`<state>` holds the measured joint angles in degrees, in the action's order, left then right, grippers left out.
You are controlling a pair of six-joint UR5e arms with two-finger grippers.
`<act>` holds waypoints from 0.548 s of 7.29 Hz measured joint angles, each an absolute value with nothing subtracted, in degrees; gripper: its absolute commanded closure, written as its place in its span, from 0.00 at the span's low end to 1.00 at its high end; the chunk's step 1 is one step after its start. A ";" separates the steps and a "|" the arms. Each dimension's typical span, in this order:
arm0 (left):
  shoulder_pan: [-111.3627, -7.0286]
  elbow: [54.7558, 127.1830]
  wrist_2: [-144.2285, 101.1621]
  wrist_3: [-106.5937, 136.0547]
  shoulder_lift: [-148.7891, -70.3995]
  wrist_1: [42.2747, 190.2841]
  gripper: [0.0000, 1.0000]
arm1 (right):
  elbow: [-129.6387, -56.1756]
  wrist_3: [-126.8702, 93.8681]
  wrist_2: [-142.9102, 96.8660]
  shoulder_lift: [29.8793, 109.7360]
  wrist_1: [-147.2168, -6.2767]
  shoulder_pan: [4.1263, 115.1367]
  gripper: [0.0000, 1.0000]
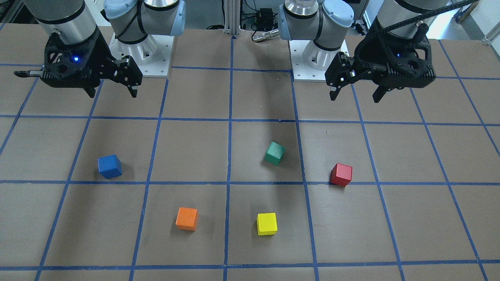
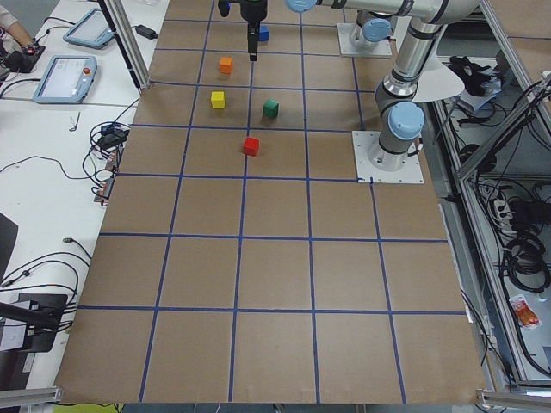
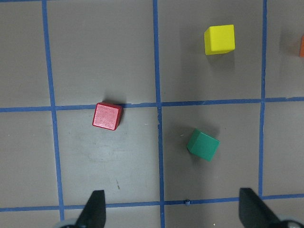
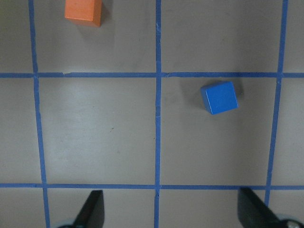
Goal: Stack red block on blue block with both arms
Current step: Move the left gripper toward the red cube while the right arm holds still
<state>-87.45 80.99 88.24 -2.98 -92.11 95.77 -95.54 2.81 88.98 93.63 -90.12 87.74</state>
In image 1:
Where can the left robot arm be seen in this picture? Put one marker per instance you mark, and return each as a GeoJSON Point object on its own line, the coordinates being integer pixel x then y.
{"type": "Point", "coordinates": [326, 24]}

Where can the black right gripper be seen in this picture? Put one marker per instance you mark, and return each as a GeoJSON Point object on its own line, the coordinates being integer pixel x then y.
{"type": "Point", "coordinates": [102, 52]}

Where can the green wooden block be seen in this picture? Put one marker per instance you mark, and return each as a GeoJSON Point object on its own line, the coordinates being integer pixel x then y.
{"type": "Point", "coordinates": [274, 153]}

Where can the yellow wooden block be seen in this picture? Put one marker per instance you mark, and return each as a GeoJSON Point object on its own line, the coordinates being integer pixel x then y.
{"type": "Point", "coordinates": [266, 223]}

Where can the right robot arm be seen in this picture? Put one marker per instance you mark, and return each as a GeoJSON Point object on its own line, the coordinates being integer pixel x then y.
{"type": "Point", "coordinates": [131, 20]}

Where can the blue wooden block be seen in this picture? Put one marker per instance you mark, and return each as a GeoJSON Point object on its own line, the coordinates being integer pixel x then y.
{"type": "Point", "coordinates": [110, 166]}

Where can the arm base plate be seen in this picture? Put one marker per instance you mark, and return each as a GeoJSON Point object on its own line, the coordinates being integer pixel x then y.
{"type": "Point", "coordinates": [304, 62]}
{"type": "Point", "coordinates": [153, 55]}

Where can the red wooden block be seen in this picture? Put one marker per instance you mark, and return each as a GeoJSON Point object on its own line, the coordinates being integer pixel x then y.
{"type": "Point", "coordinates": [341, 175]}

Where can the orange wooden block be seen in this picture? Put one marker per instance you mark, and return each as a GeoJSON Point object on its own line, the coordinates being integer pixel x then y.
{"type": "Point", "coordinates": [187, 219]}

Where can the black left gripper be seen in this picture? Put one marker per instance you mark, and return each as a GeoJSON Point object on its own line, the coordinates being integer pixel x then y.
{"type": "Point", "coordinates": [367, 58]}

